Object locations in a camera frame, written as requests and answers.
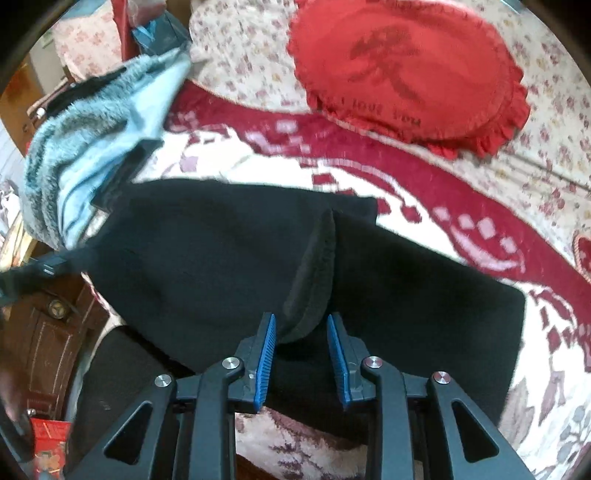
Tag black pants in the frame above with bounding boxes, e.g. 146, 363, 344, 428
72, 180, 525, 445

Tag grey fleece light blue garment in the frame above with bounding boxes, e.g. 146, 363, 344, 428
20, 48, 191, 249

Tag red white patterned blanket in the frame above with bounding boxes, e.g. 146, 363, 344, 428
82, 80, 591, 480

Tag blue gift bag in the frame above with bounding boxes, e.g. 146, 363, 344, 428
131, 11, 190, 56

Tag red heart pillow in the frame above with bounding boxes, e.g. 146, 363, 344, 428
287, 1, 530, 159

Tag floral beige quilt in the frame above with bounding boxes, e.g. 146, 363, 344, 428
188, 1, 590, 250

